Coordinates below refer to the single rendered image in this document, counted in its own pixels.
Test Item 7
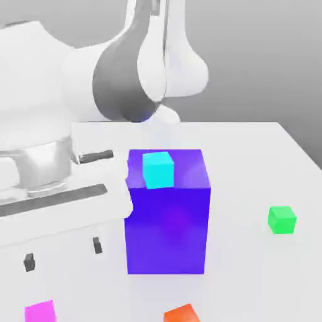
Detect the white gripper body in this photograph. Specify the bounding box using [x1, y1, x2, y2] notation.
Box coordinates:
[0, 157, 134, 249]

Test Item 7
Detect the small magenta cube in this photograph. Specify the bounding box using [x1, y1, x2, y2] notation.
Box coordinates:
[24, 299, 57, 322]

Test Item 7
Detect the small cyan cube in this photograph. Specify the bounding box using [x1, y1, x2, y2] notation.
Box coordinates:
[142, 151, 175, 190]

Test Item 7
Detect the small orange cube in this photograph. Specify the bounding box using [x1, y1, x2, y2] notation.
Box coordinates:
[163, 303, 201, 322]

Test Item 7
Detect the small green cube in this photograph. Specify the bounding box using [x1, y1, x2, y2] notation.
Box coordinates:
[267, 206, 298, 235]

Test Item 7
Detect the large purple box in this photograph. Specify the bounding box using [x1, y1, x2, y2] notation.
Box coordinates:
[124, 148, 211, 275]

